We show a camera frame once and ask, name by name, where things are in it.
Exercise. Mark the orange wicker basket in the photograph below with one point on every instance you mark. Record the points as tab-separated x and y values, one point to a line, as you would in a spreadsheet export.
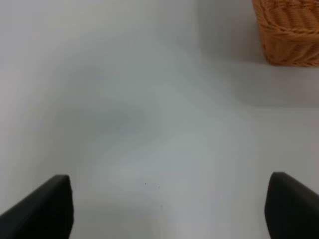
289	31

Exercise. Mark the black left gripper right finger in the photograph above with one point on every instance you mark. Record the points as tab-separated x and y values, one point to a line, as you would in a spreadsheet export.
291	209

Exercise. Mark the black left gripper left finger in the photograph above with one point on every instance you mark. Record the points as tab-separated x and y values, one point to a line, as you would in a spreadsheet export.
46	213

